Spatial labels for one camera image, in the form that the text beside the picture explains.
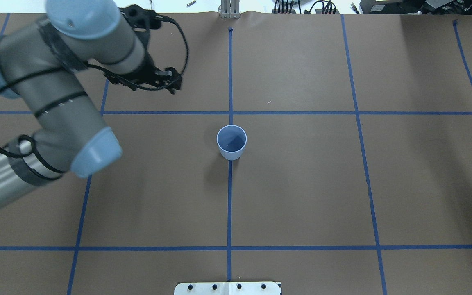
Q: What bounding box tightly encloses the aluminium frame post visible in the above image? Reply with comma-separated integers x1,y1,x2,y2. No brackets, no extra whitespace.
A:
219,0,241,19

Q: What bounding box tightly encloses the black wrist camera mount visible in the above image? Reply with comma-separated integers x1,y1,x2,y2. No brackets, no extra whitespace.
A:
119,4,164,30

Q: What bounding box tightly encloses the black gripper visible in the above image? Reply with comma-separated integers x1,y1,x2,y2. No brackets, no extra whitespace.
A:
104,54,182,95

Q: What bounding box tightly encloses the blue plastic cup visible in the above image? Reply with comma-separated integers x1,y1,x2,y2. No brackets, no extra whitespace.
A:
216,125,248,161

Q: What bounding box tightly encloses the black monitor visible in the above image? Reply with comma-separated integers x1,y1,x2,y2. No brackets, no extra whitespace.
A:
359,0,472,15

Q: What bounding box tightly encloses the white pole base plate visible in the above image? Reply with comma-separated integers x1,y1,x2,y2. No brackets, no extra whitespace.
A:
174,281,282,295

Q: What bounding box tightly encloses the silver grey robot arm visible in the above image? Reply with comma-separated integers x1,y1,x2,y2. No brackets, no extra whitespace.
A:
0,0,185,209

